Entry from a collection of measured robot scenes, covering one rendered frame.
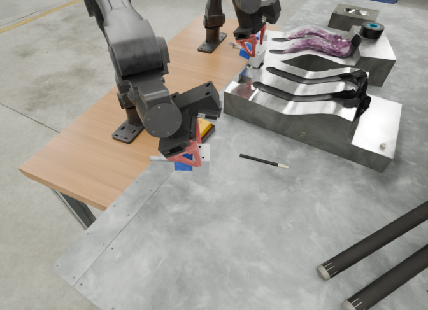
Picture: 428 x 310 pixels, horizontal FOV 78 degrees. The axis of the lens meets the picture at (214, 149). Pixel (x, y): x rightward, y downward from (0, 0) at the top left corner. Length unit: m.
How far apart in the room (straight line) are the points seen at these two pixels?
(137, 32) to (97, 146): 0.49
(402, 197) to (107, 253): 0.72
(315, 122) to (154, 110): 0.51
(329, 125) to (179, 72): 0.62
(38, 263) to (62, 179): 0.93
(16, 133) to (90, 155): 1.64
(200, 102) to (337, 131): 0.44
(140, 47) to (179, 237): 0.41
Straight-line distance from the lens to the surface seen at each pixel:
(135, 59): 0.43
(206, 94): 0.46
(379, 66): 1.15
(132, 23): 0.46
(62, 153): 0.89
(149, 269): 0.62
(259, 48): 0.95
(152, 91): 0.38
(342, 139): 0.80
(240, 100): 0.83
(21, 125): 2.52
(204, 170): 0.58
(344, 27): 1.58
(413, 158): 0.95
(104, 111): 0.98
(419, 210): 0.71
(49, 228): 1.78
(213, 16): 1.22
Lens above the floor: 1.38
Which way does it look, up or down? 48 degrees down
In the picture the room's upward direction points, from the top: straight up
